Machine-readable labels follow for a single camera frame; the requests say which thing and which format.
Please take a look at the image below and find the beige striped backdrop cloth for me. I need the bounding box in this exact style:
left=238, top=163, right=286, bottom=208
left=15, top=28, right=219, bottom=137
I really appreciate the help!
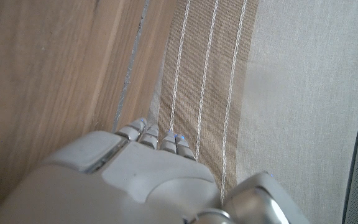
left=147, top=0, right=358, bottom=224

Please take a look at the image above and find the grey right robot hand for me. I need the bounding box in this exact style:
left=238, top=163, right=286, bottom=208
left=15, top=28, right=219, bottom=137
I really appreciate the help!
left=0, top=117, right=310, bottom=224

